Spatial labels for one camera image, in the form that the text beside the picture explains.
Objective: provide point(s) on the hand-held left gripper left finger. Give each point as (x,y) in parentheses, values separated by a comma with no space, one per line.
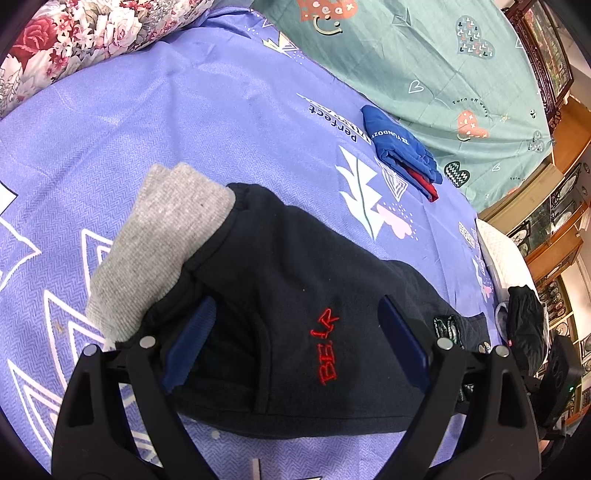
(191,344)

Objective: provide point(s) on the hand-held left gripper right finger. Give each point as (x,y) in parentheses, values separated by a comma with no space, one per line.
(404,344)

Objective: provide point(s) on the black and grey sweatshirt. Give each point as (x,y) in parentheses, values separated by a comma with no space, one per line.
(286,277)

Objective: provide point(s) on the black garment with red tag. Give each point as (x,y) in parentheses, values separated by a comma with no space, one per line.
(528,327)

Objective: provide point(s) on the grey cloth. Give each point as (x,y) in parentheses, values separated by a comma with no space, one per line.
(502,316)

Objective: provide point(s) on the white quilted pillow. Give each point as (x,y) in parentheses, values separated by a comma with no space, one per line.
(503,258)

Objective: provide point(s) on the folded red garment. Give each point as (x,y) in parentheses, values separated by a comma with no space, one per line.
(425,187)

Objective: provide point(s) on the wooden display cabinet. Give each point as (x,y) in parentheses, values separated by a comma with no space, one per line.
(563,221)

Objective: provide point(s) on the folded blue garment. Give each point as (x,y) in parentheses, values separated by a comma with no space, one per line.
(392,138)

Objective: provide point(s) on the purple printed bed sheet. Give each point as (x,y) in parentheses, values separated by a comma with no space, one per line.
(184,120)

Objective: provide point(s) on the teal heart-print sheet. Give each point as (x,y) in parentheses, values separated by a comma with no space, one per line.
(415,60)

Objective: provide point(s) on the floral pillow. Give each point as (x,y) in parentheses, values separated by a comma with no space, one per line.
(78,50)

